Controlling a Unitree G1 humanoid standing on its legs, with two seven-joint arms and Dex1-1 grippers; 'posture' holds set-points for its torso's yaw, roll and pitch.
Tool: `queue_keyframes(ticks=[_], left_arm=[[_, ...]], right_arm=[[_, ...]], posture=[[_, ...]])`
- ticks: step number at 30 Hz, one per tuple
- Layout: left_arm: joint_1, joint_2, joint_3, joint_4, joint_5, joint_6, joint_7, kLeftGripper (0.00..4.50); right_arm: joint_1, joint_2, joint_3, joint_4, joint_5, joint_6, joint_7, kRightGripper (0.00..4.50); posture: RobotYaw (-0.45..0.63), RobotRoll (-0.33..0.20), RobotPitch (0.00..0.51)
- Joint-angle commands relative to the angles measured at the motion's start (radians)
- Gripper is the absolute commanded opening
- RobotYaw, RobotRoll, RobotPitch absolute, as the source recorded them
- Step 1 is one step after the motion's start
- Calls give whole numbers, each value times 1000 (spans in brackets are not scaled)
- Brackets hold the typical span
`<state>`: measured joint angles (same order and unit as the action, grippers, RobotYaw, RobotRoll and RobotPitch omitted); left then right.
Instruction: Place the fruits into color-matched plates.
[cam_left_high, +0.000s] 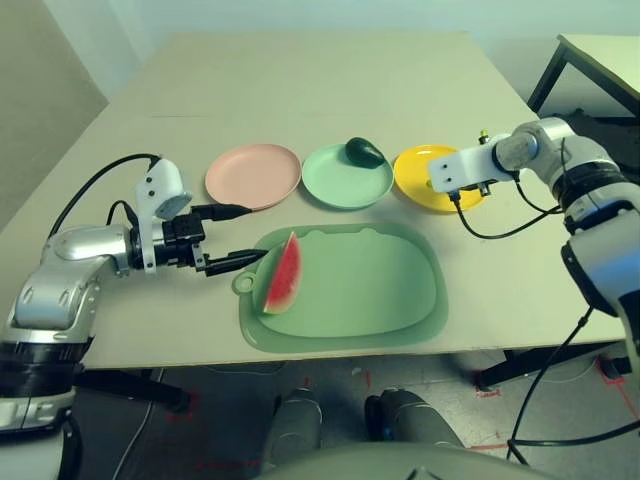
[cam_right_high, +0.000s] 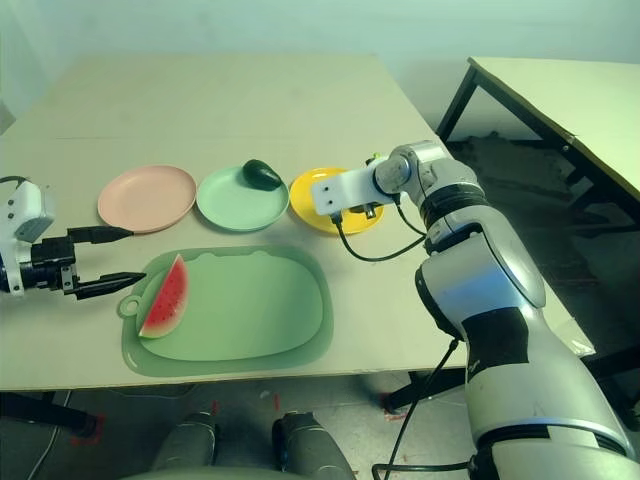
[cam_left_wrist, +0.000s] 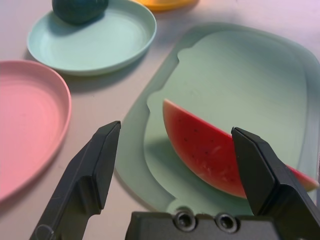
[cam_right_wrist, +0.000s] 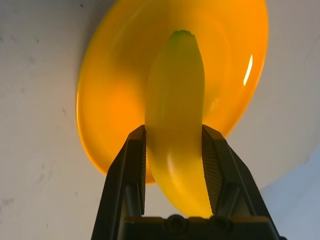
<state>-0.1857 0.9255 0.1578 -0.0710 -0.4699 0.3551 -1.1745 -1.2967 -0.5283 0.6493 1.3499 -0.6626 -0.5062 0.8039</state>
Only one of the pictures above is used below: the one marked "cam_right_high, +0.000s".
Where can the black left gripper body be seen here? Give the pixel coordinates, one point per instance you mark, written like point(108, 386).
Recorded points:
point(50, 265)

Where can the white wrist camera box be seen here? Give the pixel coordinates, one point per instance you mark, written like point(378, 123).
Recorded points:
point(25, 210)
point(345, 190)

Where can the green plate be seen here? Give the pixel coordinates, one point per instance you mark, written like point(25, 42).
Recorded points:
point(235, 210)

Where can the beige side table black legs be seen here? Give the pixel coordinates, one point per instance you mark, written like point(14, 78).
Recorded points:
point(575, 95)

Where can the yellow plate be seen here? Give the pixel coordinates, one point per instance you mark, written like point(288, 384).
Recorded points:
point(305, 195)

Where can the grey robot right leg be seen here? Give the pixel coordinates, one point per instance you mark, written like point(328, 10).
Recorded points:
point(310, 445)

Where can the grey robot leg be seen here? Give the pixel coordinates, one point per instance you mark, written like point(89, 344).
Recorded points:
point(310, 445)
point(187, 440)

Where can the dark green avocado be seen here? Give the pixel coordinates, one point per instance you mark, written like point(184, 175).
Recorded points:
point(260, 175)

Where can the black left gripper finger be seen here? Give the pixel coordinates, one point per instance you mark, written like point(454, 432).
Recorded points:
point(100, 234)
point(107, 284)

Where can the pink plate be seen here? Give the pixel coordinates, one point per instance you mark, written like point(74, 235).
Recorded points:
point(145, 200)

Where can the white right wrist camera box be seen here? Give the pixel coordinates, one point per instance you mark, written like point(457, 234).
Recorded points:
point(345, 190)

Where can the green silicone tray mat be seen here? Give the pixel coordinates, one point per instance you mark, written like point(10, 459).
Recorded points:
point(250, 300)

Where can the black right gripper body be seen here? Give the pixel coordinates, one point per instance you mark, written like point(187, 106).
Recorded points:
point(362, 211)

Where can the black table base bar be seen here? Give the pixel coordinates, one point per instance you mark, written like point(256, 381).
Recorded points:
point(50, 412)

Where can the grey robot left leg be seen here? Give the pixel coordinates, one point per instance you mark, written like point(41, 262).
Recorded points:
point(187, 440)

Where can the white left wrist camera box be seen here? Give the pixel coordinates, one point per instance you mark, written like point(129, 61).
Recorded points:
point(25, 210)

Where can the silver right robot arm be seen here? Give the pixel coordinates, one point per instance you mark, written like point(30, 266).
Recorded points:
point(500, 280)

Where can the watermelon slice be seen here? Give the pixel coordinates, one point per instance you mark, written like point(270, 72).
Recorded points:
point(167, 305)

